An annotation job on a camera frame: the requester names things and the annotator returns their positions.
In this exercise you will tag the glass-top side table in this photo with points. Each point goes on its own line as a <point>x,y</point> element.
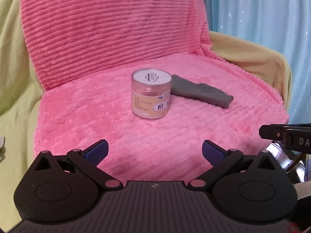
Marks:
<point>286,161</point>

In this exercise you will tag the clear plastic jar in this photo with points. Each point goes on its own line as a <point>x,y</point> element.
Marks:
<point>151,94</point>

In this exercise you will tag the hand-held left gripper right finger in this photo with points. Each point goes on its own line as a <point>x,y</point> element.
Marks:
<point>211,150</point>

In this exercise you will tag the light blue starry curtain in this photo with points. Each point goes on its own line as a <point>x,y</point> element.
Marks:
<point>255,12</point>

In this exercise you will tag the pink ribbed blanket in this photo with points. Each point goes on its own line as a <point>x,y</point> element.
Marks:
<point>97,41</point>

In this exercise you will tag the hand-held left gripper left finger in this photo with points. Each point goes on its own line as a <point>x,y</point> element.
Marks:
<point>98,149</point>

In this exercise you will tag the grey cleaning cloth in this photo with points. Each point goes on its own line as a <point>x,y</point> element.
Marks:
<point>199,91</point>

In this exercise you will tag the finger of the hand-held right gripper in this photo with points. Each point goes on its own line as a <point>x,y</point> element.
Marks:
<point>272,132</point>

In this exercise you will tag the yellow-green blanket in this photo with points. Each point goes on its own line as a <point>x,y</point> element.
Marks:
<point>17,77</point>

